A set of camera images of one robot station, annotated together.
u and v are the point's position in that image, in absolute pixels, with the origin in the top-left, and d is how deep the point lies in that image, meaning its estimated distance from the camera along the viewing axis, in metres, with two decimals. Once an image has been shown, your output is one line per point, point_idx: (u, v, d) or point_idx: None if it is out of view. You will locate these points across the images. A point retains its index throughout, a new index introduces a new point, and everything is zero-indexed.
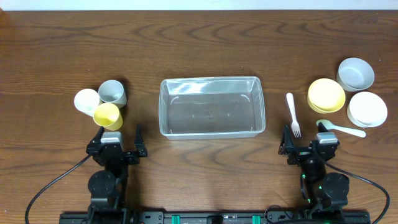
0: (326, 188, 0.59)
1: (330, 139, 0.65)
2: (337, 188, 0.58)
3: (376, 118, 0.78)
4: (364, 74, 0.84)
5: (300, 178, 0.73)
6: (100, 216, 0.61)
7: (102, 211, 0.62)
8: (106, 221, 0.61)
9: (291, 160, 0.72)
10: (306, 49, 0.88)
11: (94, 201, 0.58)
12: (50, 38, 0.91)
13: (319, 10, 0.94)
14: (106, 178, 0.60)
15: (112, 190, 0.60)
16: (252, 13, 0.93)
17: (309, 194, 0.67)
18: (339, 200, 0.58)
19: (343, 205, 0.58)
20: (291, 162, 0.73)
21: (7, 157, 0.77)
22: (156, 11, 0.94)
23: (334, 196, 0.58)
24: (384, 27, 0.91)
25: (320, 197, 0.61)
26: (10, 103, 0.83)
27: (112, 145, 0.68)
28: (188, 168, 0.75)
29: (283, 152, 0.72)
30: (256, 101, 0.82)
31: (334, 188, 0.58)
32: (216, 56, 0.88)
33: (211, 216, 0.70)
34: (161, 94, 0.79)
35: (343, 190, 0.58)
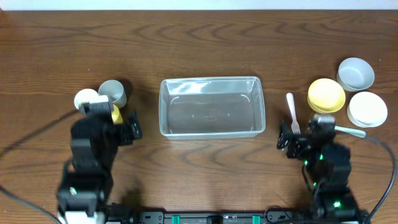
0: (325, 155, 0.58)
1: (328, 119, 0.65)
2: (341, 153, 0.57)
3: (376, 117, 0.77)
4: (365, 73, 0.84)
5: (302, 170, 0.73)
6: (76, 176, 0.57)
7: (80, 172, 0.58)
8: (82, 180, 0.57)
9: (292, 152, 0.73)
10: (306, 49, 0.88)
11: (75, 146, 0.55)
12: (50, 38, 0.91)
13: (319, 10, 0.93)
14: (92, 124, 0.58)
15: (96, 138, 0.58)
16: (252, 13, 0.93)
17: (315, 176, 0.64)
18: (342, 165, 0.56)
19: (347, 172, 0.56)
20: (291, 154, 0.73)
21: (7, 157, 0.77)
22: (156, 11, 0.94)
23: (337, 162, 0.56)
24: (384, 27, 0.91)
25: (323, 170, 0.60)
26: (10, 104, 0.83)
27: (101, 105, 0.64)
28: (188, 168, 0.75)
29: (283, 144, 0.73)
30: (256, 101, 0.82)
31: (336, 154, 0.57)
32: (216, 56, 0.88)
33: (211, 217, 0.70)
34: (161, 94, 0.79)
35: (344, 155, 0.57)
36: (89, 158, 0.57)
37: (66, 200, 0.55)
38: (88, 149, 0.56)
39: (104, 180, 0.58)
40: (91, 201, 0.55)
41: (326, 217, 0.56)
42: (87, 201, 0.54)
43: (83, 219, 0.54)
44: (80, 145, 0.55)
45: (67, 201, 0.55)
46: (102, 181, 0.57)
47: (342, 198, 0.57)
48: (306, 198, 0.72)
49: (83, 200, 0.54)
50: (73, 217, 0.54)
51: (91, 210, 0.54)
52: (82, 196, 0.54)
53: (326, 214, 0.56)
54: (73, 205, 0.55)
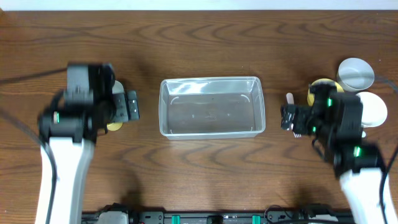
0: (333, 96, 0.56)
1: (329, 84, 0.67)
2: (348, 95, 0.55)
3: (380, 112, 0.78)
4: (364, 73, 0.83)
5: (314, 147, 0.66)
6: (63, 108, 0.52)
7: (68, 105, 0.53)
8: (67, 111, 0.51)
9: (296, 126, 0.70)
10: (306, 49, 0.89)
11: (71, 70, 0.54)
12: (50, 38, 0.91)
13: (319, 10, 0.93)
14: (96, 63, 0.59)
15: (96, 71, 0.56)
16: (252, 14, 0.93)
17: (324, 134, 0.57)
18: (352, 99, 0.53)
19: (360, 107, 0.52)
20: (296, 129, 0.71)
21: (7, 157, 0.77)
22: (157, 11, 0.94)
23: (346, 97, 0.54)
24: (384, 27, 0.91)
25: (333, 116, 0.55)
26: (10, 104, 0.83)
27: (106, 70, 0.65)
28: (188, 168, 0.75)
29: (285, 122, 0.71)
30: (256, 101, 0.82)
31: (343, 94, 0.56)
32: (216, 56, 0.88)
33: (211, 217, 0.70)
34: (161, 94, 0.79)
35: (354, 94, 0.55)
36: (82, 85, 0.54)
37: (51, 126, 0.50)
38: (84, 75, 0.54)
39: (93, 112, 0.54)
40: (78, 128, 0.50)
41: (343, 165, 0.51)
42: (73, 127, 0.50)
43: (71, 147, 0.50)
44: (76, 71, 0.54)
45: (51, 128, 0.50)
46: (92, 111, 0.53)
47: (358, 143, 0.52)
48: (306, 198, 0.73)
49: (68, 126, 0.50)
50: (59, 146, 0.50)
51: (78, 137, 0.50)
52: (67, 123, 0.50)
53: (343, 164, 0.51)
54: (58, 130, 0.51)
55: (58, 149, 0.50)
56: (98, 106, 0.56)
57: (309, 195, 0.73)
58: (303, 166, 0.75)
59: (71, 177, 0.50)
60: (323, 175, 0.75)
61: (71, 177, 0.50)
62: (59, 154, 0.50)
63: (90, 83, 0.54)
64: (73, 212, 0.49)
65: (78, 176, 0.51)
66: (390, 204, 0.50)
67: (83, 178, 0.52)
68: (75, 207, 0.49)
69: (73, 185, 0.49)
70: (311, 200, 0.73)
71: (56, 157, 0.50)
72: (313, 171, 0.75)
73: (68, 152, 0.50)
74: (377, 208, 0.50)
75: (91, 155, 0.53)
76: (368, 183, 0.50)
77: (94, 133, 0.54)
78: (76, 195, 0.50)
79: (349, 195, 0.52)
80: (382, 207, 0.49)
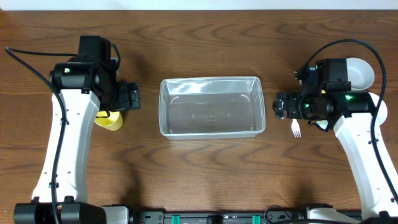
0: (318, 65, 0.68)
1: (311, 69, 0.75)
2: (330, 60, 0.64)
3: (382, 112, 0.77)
4: (363, 71, 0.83)
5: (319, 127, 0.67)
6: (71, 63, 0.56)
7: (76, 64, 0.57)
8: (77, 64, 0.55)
9: (290, 108, 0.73)
10: (306, 49, 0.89)
11: (84, 40, 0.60)
12: (50, 38, 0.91)
13: (319, 10, 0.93)
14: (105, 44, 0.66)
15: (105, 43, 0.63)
16: (252, 13, 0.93)
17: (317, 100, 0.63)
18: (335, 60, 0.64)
19: (342, 65, 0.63)
20: (290, 112, 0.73)
21: (6, 157, 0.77)
22: (157, 11, 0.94)
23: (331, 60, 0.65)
24: (384, 27, 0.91)
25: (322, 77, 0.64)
26: (9, 104, 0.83)
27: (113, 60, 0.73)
28: (188, 168, 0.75)
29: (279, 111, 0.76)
30: (256, 101, 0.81)
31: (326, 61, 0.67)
32: (216, 56, 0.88)
33: (211, 217, 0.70)
34: (161, 94, 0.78)
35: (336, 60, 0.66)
36: (92, 53, 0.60)
37: (62, 77, 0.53)
38: (96, 44, 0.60)
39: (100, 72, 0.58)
40: (87, 78, 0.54)
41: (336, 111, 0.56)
42: (83, 78, 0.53)
43: (80, 94, 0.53)
44: (88, 40, 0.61)
45: (63, 78, 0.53)
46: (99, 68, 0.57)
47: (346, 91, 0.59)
48: (306, 198, 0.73)
49: (79, 76, 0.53)
50: (70, 93, 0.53)
51: (86, 86, 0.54)
52: (78, 73, 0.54)
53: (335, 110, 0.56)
54: (68, 81, 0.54)
55: (69, 96, 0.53)
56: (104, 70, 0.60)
57: (309, 195, 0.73)
58: (303, 166, 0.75)
59: (80, 122, 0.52)
60: (323, 175, 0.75)
61: (79, 121, 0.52)
62: (69, 100, 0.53)
63: (99, 51, 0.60)
64: (79, 156, 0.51)
65: (84, 124, 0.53)
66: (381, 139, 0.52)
67: (88, 127, 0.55)
68: (81, 154, 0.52)
69: (81, 129, 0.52)
70: (311, 200, 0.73)
71: (67, 103, 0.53)
72: (313, 171, 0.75)
73: (77, 99, 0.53)
74: (369, 144, 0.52)
75: (97, 108, 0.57)
76: (358, 122, 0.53)
77: (99, 90, 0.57)
78: (81, 141, 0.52)
79: (343, 139, 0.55)
80: (374, 141, 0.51)
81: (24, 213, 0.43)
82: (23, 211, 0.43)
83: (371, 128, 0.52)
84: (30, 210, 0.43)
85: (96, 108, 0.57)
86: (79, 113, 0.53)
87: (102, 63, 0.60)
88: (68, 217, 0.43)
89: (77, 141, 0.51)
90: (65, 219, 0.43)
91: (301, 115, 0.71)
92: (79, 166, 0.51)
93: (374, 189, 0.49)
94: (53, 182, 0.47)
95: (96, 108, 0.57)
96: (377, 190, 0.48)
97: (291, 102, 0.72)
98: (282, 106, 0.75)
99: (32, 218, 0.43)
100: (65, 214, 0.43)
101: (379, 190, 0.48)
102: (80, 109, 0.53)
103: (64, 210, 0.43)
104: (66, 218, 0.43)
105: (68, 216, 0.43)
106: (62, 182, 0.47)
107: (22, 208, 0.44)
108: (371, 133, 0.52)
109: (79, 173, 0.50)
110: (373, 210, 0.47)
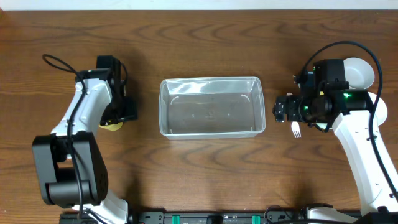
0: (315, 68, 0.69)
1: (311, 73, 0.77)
2: (327, 62, 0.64)
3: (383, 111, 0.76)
4: (362, 71, 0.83)
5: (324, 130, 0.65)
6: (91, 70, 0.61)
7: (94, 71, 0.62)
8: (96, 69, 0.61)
9: (290, 111, 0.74)
10: (306, 49, 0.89)
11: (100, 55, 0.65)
12: (49, 38, 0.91)
13: (319, 10, 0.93)
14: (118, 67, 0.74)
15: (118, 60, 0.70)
16: (252, 13, 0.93)
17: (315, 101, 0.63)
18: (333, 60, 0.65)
19: (338, 65, 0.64)
20: (290, 114, 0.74)
21: (6, 157, 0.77)
22: (157, 11, 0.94)
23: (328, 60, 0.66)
24: (384, 27, 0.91)
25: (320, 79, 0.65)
26: (10, 104, 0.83)
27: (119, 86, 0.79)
28: (189, 168, 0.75)
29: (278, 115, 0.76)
30: (256, 101, 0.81)
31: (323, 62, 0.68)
32: (216, 56, 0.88)
33: (211, 217, 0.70)
34: (161, 94, 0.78)
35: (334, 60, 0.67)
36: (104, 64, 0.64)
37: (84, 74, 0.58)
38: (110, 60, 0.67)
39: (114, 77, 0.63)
40: (106, 74, 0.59)
41: (334, 109, 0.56)
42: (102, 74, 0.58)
43: (99, 81, 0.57)
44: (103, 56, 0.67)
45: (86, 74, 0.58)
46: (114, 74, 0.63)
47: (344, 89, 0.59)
48: (305, 198, 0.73)
49: (99, 74, 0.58)
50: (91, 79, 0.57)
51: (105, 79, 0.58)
52: (98, 72, 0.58)
53: (334, 109, 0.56)
54: (89, 78, 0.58)
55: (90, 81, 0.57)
56: (118, 79, 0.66)
57: (309, 195, 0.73)
58: (303, 166, 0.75)
59: (97, 93, 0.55)
60: (323, 176, 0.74)
61: (97, 94, 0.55)
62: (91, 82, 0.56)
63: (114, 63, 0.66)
64: (94, 119, 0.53)
65: (99, 98, 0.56)
66: (380, 137, 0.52)
67: (102, 103, 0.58)
68: (94, 119, 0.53)
69: (97, 100, 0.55)
70: (311, 200, 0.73)
71: (89, 82, 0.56)
72: (313, 171, 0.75)
73: (96, 81, 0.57)
74: (367, 140, 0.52)
75: (107, 99, 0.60)
76: (356, 120, 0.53)
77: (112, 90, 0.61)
78: (96, 107, 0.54)
79: (342, 136, 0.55)
80: (372, 138, 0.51)
81: (42, 142, 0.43)
82: (41, 142, 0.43)
83: (369, 125, 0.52)
84: (47, 140, 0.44)
85: (107, 99, 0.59)
86: (97, 89, 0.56)
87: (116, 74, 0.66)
88: (80, 144, 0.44)
89: (94, 104, 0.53)
90: (78, 148, 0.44)
91: (302, 118, 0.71)
92: (92, 123, 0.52)
93: (373, 185, 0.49)
94: (71, 122, 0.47)
95: (107, 100, 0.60)
96: (376, 185, 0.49)
97: (291, 106, 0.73)
98: (281, 109, 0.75)
99: (50, 145, 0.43)
100: (78, 142, 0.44)
101: (377, 186, 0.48)
102: (98, 87, 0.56)
103: (76, 139, 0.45)
104: (78, 146, 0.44)
105: (80, 143, 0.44)
106: (79, 123, 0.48)
107: (40, 139, 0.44)
108: (369, 129, 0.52)
109: (91, 128, 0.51)
110: (372, 205, 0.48)
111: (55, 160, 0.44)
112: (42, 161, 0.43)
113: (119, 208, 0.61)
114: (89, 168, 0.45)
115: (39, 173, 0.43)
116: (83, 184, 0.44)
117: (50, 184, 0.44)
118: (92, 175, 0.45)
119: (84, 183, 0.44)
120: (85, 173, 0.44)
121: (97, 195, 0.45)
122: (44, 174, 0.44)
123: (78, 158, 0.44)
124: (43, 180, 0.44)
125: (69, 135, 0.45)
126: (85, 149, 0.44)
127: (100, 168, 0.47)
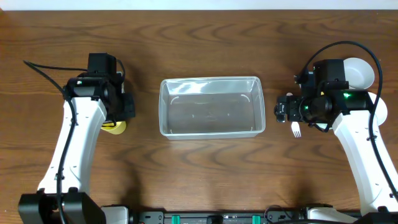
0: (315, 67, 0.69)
1: (311, 74, 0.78)
2: (326, 61, 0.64)
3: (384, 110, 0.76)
4: (362, 70, 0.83)
5: (324, 129, 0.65)
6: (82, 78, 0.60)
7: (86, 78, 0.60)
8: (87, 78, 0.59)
9: (290, 111, 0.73)
10: (306, 49, 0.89)
11: (93, 58, 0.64)
12: (49, 38, 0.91)
13: (319, 10, 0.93)
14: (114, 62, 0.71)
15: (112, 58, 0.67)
16: (252, 13, 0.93)
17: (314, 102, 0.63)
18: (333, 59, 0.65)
19: (337, 64, 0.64)
20: (290, 114, 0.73)
21: (6, 157, 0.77)
22: (157, 11, 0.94)
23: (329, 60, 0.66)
24: (384, 27, 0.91)
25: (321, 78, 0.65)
26: (10, 104, 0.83)
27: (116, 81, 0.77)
28: (189, 168, 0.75)
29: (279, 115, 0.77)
30: (256, 101, 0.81)
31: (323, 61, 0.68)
32: (216, 56, 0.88)
33: (211, 217, 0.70)
34: (161, 94, 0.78)
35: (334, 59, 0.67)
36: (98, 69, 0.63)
37: (73, 89, 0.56)
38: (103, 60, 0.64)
39: (109, 86, 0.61)
40: (97, 90, 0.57)
41: (334, 109, 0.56)
42: (92, 89, 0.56)
43: (89, 101, 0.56)
44: (96, 56, 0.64)
45: (74, 89, 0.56)
46: (107, 82, 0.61)
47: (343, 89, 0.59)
48: (305, 198, 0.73)
49: (89, 88, 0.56)
50: (80, 101, 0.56)
51: (96, 96, 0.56)
52: (89, 86, 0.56)
53: (334, 108, 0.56)
54: (78, 93, 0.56)
55: (80, 103, 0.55)
56: (112, 83, 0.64)
57: (309, 195, 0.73)
58: (303, 166, 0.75)
59: (88, 123, 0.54)
60: (323, 176, 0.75)
61: (87, 124, 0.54)
62: (81, 107, 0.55)
63: (107, 66, 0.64)
64: (86, 155, 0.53)
65: (91, 128, 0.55)
66: (380, 137, 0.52)
67: (96, 130, 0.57)
68: (87, 154, 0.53)
69: (89, 132, 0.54)
70: (311, 200, 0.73)
71: (78, 107, 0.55)
72: (313, 171, 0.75)
73: (86, 104, 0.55)
74: (367, 140, 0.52)
75: (104, 117, 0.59)
76: (356, 119, 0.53)
77: (107, 102, 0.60)
78: (87, 142, 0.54)
79: (342, 137, 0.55)
80: (372, 137, 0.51)
81: (31, 205, 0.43)
82: (30, 203, 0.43)
83: (369, 125, 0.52)
84: (35, 201, 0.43)
85: (102, 117, 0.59)
86: (87, 117, 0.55)
87: (109, 78, 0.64)
88: (71, 206, 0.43)
89: (84, 141, 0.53)
90: (70, 210, 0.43)
91: (302, 118, 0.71)
92: (84, 161, 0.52)
93: (373, 185, 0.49)
94: (60, 175, 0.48)
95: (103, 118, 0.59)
96: (376, 185, 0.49)
97: (292, 106, 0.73)
98: (282, 109, 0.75)
99: (37, 210, 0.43)
100: (69, 205, 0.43)
101: (377, 186, 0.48)
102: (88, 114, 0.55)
103: (68, 200, 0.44)
104: (70, 208, 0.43)
105: (71, 206, 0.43)
106: (68, 175, 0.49)
107: (27, 199, 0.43)
108: (369, 129, 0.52)
109: (84, 170, 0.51)
110: (372, 205, 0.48)
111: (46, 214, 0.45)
112: (33, 219, 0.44)
113: (119, 219, 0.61)
114: None
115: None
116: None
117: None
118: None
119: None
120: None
121: None
122: None
123: (70, 216, 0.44)
124: None
125: (60, 193, 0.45)
126: (77, 211, 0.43)
127: (96, 216, 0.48)
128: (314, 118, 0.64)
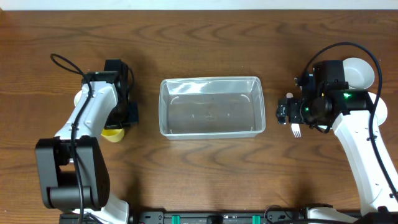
0: (315, 68, 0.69)
1: (311, 76, 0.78)
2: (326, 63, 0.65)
3: (385, 109, 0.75)
4: (362, 70, 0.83)
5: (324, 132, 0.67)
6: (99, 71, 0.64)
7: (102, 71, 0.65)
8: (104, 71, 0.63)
9: (291, 113, 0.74)
10: (306, 48, 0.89)
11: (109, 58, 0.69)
12: (49, 38, 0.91)
13: (319, 10, 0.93)
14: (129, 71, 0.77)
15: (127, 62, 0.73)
16: (252, 13, 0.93)
17: (313, 103, 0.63)
18: (333, 61, 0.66)
19: (337, 66, 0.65)
20: (291, 116, 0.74)
21: (5, 157, 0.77)
22: (157, 11, 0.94)
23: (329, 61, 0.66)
24: (385, 27, 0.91)
25: (320, 79, 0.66)
26: (10, 104, 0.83)
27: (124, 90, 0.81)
28: (189, 168, 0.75)
29: (280, 117, 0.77)
30: (256, 101, 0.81)
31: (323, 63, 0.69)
32: (216, 56, 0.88)
33: (211, 217, 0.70)
34: (161, 94, 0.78)
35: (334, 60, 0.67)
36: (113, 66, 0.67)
37: (91, 76, 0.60)
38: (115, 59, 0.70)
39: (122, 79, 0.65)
40: (112, 77, 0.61)
41: (334, 110, 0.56)
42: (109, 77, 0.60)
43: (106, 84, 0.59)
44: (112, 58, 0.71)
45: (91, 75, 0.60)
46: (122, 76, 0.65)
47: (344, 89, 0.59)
48: (305, 198, 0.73)
49: (106, 76, 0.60)
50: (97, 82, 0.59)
51: (111, 83, 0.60)
52: (105, 74, 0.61)
53: (334, 109, 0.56)
54: (96, 79, 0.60)
55: (97, 83, 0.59)
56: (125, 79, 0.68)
57: (309, 195, 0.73)
58: (304, 166, 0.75)
59: (103, 95, 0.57)
60: (323, 176, 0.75)
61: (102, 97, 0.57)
62: (98, 84, 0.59)
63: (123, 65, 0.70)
64: (98, 121, 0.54)
65: (104, 102, 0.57)
66: (380, 137, 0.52)
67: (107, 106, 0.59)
68: (99, 121, 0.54)
69: (102, 103, 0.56)
70: (311, 200, 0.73)
71: (95, 84, 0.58)
72: (313, 171, 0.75)
73: (102, 84, 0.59)
74: (367, 140, 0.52)
75: (114, 101, 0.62)
76: (356, 119, 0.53)
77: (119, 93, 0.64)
78: (101, 111, 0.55)
79: (342, 137, 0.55)
80: (372, 138, 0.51)
81: (46, 146, 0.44)
82: (45, 145, 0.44)
83: (369, 125, 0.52)
84: (50, 144, 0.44)
85: (114, 102, 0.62)
86: (103, 92, 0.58)
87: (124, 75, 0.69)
88: (83, 150, 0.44)
89: (99, 108, 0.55)
90: (81, 152, 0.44)
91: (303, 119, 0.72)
92: (97, 126, 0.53)
93: (373, 185, 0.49)
94: (74, 126, 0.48)
95: (114, 102, 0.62)
96: (376, 186, 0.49)
97: (293, 108, 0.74)
98: (283, 111, 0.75)
99: (51, 152, 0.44)
100: (81, 147, 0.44)
101: (377, 186, 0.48)
102: (104, 89, 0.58)
103: (79, 144, 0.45)
104: (81, 151, 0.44)
105: (83, 149, 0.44)
106: (83, 127, 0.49)
107: (43, 142, 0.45)
108: (369, 129, 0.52)
109: (95, 131, 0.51)
110: (372, 205, 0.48)
111: (57, 164, 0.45)
112: (44, 165, 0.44)
113: (119, 210, 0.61)
114: (91, 176, 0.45)
115: (41, 175, 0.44)
116: (84, 191, 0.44)
117: (51, 188, 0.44)
118: (94, 182, 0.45)
119: (86, 189, 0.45)
120: (86, 178, 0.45)
121: (98, 201, 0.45)
122: (45, 178, 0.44)
123: (80, 163, 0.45)
124: (44, 184, 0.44)
125: (73, 140, 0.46)
126: (89, 155, 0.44)
127: (102, 174, 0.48)
128: (315, 120, 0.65)
